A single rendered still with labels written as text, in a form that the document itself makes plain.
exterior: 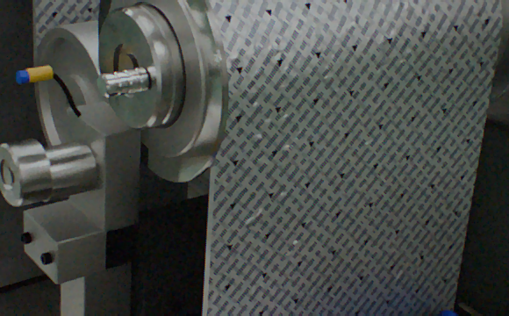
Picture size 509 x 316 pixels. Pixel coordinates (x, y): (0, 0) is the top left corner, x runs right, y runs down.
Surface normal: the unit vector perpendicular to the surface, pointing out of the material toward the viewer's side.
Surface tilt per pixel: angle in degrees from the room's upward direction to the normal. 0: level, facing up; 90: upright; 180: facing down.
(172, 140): 90
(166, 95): 94
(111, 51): 90
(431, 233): 90
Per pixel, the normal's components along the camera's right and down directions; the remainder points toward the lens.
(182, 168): -0.81, 0.20
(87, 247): 0.58, 0.38
